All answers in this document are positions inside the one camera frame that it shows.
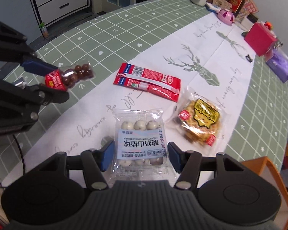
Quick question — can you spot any chocolate ball bag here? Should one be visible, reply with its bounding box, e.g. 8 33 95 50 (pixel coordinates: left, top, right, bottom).
42 59 96 91

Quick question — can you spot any yellow label crispy snack bag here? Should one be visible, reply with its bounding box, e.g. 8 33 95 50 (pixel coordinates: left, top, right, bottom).
171 86 229 147

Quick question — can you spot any yogurt hawthorn ball packet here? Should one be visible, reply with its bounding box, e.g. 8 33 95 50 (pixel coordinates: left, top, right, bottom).
110 108 169 184

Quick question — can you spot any red spicy strip packet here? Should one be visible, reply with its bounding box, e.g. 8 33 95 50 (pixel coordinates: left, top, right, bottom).
113 63 181 102

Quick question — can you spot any white drawer cabinet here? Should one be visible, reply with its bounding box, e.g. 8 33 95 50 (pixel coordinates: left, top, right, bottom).
25 0 92 27

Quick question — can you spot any orange cardboard box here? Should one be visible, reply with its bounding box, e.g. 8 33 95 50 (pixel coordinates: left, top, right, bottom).
241 156 288 229

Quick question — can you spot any green checked tablecloth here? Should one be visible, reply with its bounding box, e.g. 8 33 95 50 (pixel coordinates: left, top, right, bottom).
0 0 288 184

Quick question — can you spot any white table runner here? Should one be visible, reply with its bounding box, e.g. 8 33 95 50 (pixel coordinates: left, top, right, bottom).
2 13 255 186

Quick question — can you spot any black hair clip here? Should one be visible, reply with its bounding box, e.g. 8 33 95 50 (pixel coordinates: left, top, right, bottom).
245 55 253 63

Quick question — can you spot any purple tissue pack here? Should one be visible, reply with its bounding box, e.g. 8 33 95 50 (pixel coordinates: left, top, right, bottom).
265 48 288 83

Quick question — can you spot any magenta box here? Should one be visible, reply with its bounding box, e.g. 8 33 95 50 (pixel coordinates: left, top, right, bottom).
244 21 277 57

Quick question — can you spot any pink round container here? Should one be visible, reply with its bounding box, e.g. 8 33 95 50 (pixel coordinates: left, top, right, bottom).
217 9 235 25

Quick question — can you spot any white charger box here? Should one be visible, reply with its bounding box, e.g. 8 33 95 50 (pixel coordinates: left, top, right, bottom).
241 14 258 31

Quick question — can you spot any blue white small box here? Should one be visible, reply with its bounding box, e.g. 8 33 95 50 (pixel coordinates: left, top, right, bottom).
205 2 222 14

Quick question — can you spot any beige speaker box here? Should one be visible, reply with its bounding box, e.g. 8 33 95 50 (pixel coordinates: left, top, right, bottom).
212 0 232 10

